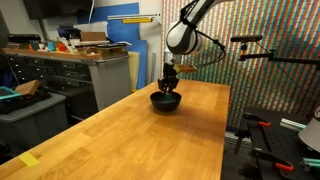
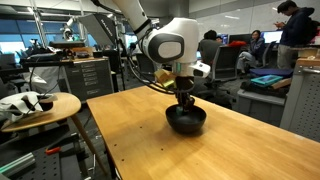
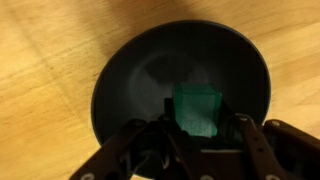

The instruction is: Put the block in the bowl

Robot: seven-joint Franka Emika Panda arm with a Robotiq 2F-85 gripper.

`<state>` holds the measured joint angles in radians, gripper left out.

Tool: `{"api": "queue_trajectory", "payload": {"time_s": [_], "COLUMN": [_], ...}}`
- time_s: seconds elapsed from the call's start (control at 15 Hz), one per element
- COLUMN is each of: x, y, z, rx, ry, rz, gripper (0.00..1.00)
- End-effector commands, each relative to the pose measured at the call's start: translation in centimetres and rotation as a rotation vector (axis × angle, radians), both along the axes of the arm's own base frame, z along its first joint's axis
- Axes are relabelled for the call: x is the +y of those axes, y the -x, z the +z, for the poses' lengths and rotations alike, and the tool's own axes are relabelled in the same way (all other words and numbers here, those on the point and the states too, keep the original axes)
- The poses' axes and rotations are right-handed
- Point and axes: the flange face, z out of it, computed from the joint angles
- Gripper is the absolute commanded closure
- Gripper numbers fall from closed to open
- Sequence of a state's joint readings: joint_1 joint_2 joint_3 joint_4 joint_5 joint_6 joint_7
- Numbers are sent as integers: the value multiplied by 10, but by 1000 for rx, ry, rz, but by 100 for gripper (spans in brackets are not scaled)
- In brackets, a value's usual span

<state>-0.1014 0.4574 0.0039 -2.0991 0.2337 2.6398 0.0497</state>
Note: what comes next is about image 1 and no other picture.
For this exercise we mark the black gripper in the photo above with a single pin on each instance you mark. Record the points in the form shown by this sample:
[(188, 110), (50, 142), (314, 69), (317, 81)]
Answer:
[(169, 70)]

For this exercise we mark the green cube block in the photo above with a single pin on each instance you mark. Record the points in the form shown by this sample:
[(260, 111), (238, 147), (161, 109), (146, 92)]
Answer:
[(167, 97)]

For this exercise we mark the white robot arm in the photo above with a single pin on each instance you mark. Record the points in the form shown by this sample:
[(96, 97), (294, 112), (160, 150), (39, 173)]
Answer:
[(181, 36)]

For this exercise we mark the black bowl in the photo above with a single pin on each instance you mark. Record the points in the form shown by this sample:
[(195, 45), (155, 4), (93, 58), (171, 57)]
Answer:
[(165, 104)]

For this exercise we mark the brown wooden block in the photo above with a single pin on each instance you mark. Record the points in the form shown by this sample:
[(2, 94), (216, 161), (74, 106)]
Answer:
[(28, 87)]

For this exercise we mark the blue foam board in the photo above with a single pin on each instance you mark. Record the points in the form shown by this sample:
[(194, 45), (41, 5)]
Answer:
[(123, 31)]

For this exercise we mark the yellow spirit level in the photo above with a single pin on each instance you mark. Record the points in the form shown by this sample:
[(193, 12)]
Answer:
[(136, 20)]

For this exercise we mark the pegboard sided workbench cabinet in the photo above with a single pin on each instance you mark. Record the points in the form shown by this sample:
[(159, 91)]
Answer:
[(83, 76)]

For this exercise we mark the cardboard box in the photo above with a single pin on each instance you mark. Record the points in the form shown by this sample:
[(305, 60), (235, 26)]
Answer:
[(93, 36)]

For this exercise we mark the aluminium extrusion bar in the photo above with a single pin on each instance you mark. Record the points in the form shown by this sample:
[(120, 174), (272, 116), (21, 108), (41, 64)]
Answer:
[(292, 124), (311, 162)]

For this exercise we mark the black perforated breadboard table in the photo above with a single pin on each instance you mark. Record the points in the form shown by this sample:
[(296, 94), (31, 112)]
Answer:
[(286, 143)]

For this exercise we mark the grey plastic bin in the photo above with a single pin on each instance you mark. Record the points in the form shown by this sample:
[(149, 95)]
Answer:
[(31, 115)]

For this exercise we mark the black case in bin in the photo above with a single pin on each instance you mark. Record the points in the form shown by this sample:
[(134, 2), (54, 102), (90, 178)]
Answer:
[(25, 100)]

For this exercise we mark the teal tray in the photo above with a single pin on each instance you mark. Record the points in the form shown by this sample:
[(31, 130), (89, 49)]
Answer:
[(7, 93)]

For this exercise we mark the tan wrist camera mount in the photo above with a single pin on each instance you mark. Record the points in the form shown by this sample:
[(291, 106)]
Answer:
[(185, 68)]

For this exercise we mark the black exterior camera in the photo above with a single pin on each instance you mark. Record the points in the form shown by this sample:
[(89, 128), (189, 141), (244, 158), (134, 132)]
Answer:
[(246, 38)]

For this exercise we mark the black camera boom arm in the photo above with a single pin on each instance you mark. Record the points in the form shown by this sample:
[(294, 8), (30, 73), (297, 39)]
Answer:
[(283, 59)]

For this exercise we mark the black wall screen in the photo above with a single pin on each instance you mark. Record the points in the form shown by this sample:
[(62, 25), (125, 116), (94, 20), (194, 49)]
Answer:
[(56, 8)]

